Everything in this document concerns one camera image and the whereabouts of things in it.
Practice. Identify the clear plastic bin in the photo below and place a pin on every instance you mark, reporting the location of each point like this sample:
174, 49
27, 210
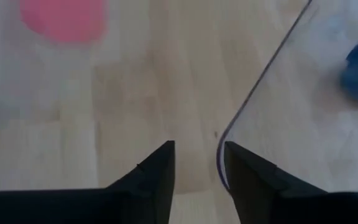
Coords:
291, 124

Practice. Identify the pink bandage roll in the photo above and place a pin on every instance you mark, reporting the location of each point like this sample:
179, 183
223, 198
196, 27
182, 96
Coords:
64, 18

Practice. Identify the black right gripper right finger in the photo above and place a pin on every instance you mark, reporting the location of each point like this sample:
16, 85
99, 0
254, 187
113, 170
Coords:
250, 183

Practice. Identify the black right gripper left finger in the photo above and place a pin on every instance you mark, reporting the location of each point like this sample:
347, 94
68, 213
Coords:
157, 180

